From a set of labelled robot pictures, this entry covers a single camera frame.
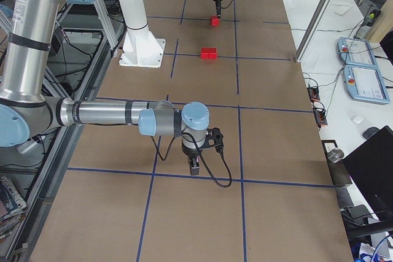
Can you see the red cube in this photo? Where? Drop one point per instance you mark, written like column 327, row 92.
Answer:
column 204, row 54
column 214, row 20
column 212, row 53

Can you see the metal cup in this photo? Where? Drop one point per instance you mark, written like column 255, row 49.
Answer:
column 335, row 155

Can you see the upper teach pendant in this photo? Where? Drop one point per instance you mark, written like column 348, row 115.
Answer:
column 356, row 51

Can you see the teach pendant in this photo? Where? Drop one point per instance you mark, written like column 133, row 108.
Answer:
column 365, row 83
column 356, row 51

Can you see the lower teach pendant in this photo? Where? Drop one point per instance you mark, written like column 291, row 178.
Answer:
column 365, row 83

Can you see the black laptop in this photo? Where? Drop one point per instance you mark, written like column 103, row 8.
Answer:
column 370, row 167

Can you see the black computer mouse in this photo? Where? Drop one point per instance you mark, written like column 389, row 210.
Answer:
column 369, row 132

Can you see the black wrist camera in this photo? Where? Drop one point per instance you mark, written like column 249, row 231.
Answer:
column 214, row 139

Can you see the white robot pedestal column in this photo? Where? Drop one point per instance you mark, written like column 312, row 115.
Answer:
column 140, row 48

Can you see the aluminium frame post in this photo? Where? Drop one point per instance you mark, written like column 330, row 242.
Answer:
column 311, row 29

